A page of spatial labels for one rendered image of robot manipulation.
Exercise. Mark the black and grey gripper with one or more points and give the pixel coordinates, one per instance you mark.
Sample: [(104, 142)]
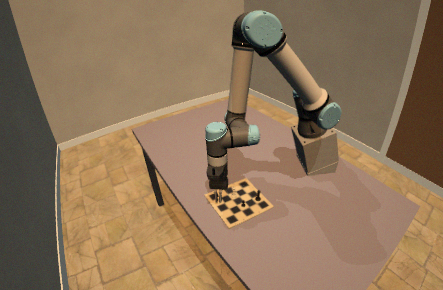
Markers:
[(220, 170)]

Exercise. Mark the white queen chess piece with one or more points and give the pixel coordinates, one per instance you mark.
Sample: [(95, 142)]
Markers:
[(233, 195)]

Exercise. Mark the tan and dark brown chessboard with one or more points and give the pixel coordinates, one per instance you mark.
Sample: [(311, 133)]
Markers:
[(230, 209)]

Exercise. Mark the black chess queen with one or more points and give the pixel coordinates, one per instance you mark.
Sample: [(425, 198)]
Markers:
[(258, 196)]

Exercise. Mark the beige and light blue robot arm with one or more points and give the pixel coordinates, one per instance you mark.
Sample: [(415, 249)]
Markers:
[(264, 30)]

